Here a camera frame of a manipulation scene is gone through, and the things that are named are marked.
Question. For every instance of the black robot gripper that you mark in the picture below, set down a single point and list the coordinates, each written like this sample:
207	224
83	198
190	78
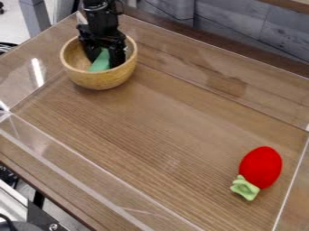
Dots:
100	33

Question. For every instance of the green rectangular stick block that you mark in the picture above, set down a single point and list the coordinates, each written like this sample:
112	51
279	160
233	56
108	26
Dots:
100	63

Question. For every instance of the brown wooden bowl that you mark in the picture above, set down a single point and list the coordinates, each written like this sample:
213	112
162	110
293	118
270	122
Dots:
99	80

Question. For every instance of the clear acrylic tray walls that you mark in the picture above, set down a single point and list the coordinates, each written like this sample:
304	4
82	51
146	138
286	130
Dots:
140	157

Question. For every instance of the black table leg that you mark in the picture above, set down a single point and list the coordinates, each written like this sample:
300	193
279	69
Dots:
37	199

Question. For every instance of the red plush strawberry toy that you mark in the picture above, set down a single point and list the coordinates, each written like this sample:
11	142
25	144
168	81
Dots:
258	172

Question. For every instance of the black bracket with bolt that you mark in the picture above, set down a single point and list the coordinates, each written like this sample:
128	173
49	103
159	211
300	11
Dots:
39	218

